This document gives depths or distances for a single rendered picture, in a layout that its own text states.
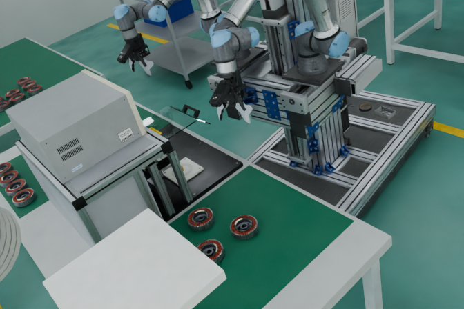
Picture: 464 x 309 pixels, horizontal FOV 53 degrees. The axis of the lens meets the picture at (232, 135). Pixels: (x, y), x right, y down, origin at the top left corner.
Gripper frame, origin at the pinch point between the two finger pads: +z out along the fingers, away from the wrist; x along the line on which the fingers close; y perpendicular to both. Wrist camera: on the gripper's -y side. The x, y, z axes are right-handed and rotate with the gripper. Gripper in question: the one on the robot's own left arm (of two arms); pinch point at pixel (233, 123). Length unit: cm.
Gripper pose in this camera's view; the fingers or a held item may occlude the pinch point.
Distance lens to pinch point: 180.0
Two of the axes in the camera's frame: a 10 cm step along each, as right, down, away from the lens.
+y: 6.0, -4.1, 6.9
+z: 1.8, 9.1, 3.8
